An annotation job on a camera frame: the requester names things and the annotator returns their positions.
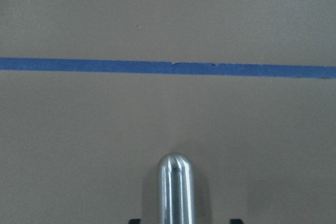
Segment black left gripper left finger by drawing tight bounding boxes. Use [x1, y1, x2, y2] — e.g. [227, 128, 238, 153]
[128, 219, 141, 224]

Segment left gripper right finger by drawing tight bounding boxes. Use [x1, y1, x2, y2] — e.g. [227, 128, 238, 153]
[229, 219, 242, 224]

